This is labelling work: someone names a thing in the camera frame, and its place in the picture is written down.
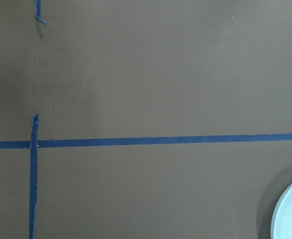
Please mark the light blue plate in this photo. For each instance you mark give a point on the light blue plate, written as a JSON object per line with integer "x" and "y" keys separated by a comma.
{"x": 281, "y": 224}

